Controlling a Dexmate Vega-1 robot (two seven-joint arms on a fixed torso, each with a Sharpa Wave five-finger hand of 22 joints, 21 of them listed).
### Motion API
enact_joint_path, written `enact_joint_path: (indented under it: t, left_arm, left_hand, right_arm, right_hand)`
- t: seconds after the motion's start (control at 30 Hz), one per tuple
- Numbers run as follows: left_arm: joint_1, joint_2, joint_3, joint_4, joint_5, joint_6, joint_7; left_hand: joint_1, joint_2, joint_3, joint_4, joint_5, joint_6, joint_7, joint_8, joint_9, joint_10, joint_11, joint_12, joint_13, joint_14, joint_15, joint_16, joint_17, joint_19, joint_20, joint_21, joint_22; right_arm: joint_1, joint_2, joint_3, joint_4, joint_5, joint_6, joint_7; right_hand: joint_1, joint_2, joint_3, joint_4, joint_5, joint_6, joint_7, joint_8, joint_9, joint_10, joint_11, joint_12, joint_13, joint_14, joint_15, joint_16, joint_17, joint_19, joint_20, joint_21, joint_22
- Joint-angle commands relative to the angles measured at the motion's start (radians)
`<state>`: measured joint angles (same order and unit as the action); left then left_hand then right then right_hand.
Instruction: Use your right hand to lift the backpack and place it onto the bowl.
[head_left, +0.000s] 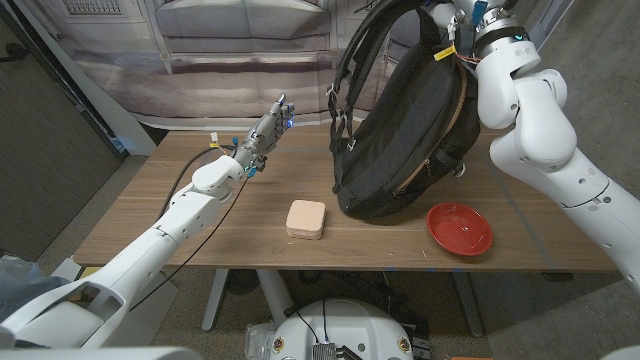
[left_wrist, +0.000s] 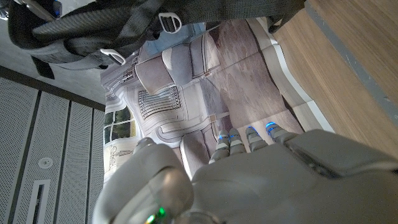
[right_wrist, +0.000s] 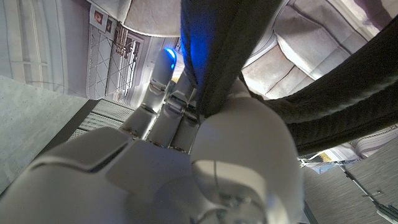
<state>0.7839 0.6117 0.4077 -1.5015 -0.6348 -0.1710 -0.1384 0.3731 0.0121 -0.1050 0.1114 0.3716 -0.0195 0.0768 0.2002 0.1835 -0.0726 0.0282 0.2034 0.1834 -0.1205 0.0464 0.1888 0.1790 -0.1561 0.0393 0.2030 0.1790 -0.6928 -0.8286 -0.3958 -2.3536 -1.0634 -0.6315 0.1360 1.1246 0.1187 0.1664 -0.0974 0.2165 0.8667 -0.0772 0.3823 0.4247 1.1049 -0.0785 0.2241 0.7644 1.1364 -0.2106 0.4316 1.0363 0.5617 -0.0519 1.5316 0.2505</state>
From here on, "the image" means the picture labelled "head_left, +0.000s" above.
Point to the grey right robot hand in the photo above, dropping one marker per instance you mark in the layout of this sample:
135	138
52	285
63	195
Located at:
495	10

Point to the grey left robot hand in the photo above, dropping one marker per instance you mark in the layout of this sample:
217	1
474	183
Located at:
265	137

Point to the black backpack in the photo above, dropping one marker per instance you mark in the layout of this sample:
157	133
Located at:
410	130

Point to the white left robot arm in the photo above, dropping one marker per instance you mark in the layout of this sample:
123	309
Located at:
150	250

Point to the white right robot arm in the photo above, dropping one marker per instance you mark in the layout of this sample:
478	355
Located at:
545	135

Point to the red bowl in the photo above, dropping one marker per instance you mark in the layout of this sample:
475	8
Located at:
457	230

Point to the printed room backdrop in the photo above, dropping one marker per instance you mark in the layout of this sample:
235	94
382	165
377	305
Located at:
225	85

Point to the peach square foam block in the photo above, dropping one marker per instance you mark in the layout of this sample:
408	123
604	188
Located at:
306	216

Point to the dark round floor object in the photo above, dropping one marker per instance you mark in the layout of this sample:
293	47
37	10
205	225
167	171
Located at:
242	281

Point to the white table leg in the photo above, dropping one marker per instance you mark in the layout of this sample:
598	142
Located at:
272	295

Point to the clear plastic bag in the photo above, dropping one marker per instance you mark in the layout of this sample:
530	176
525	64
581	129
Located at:
259	342

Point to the white robot torso base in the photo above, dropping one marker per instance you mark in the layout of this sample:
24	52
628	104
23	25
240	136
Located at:
345	330

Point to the dark door panel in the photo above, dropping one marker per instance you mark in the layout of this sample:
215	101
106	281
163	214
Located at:
50	150

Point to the grey table leg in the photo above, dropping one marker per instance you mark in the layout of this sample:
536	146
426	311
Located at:
469	305

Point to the person leg in jeans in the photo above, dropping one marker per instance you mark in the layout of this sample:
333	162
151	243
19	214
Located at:
20	287

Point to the white backdrop stand post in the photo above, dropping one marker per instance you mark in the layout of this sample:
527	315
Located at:
100	100

